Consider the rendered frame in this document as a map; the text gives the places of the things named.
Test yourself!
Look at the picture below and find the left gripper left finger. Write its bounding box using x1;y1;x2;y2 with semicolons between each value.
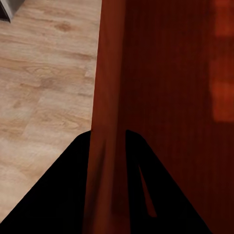
0;130;91;234

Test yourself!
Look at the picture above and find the storage box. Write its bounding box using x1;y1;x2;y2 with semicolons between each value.
82;0;234;234

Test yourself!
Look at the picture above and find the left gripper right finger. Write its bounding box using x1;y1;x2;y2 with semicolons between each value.
125;130;213;234

